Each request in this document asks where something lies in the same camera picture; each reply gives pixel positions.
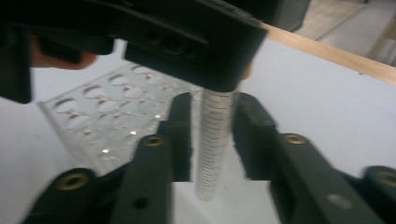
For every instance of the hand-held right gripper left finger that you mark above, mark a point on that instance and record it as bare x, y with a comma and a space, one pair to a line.
149, 174

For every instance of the black cabinet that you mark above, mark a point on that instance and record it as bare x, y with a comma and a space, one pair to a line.
289, 14

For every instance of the clear acrylic tube rack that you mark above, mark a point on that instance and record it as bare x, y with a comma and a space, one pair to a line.
102, 109

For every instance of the orange cap test tube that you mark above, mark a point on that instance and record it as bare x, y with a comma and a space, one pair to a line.
214, 140

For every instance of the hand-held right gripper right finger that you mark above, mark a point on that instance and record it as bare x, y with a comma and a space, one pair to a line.
299, 174

